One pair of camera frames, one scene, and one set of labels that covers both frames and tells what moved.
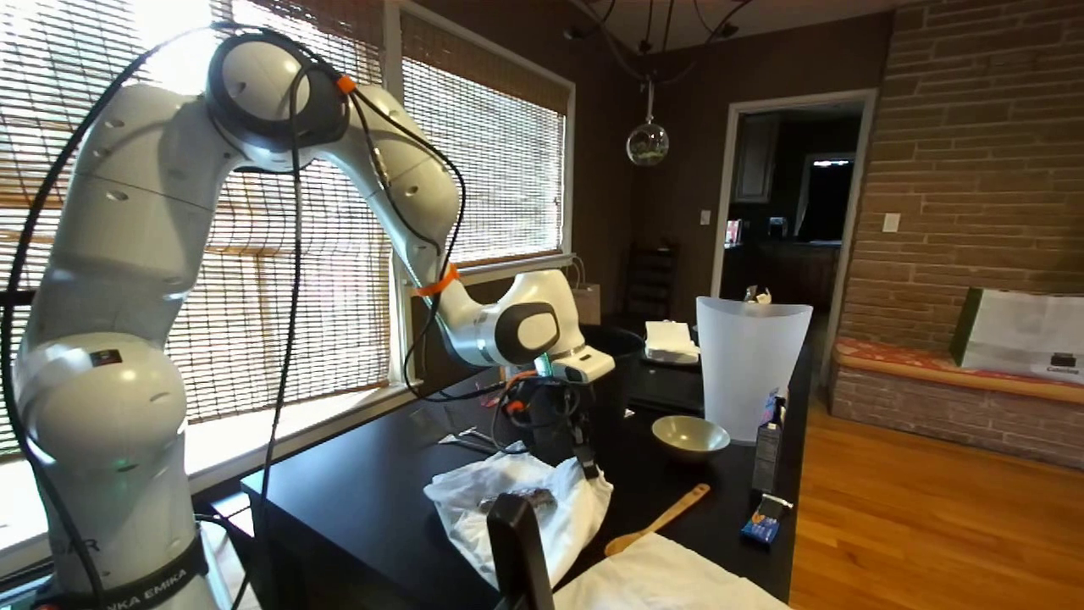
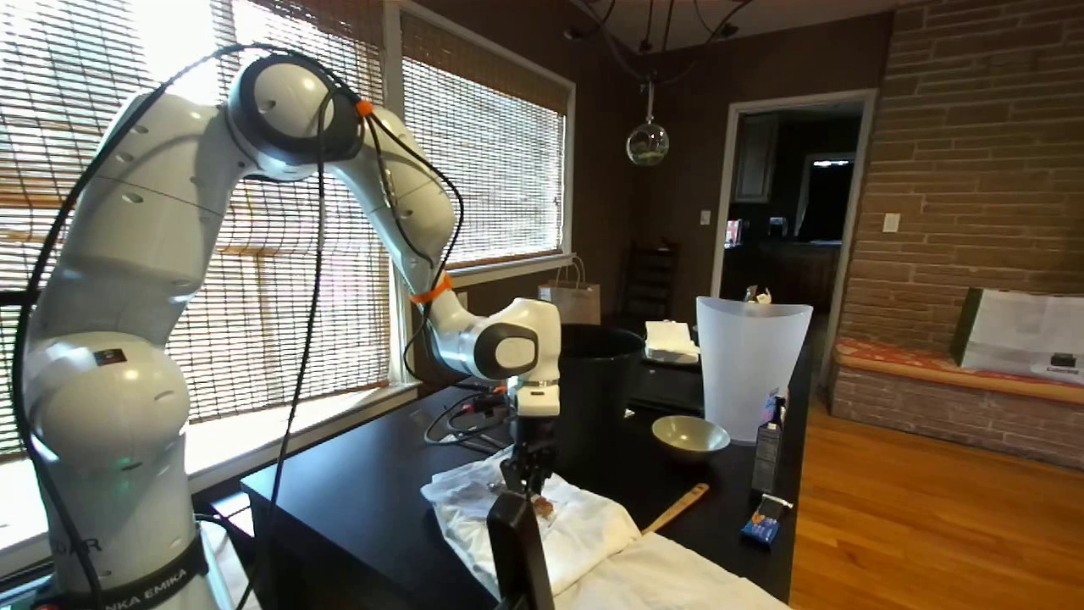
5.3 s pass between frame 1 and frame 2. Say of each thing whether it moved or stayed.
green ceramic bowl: stayed
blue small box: stayed
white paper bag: stayed
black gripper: moved
